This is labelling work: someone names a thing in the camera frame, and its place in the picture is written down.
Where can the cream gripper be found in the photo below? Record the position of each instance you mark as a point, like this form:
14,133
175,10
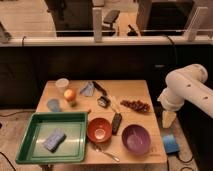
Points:
168,118

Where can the dark red grape bunch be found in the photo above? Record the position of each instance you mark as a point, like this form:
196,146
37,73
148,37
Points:
137,106

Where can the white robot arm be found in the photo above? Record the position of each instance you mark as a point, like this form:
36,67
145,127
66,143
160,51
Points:
185,84

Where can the purple bowl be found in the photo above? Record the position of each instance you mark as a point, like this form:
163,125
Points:
136,139

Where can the red bowl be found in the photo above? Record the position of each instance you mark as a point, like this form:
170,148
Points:
99,130

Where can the blue foot pedal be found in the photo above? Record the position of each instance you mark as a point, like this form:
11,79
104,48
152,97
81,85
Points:
170,144

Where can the black rectangular remote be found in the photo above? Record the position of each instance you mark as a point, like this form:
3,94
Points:
116,123

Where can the wooden chopstick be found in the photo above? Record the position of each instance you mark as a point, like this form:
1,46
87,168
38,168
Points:
113,104

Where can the metal spoon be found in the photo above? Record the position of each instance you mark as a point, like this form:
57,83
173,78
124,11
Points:
99,149

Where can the small black clip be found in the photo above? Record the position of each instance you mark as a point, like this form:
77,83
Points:
103,102

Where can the blue folded cloth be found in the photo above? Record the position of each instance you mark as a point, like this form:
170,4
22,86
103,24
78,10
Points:
88,89

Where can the green plastic tray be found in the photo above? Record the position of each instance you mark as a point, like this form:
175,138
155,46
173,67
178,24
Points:
41,125

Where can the orange apple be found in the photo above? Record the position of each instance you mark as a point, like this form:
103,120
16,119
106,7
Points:
70,95

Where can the clear plastic cup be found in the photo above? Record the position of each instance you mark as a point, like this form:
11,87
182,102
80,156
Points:
62,84

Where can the blue sponge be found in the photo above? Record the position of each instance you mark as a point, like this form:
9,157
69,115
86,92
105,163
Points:
52,142

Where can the light blue lid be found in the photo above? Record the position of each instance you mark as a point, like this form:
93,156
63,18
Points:
53,105

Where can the black office chair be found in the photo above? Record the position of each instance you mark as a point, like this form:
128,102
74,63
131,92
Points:
108,22

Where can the black handled brush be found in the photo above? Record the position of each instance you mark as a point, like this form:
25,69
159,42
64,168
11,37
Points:
99,88

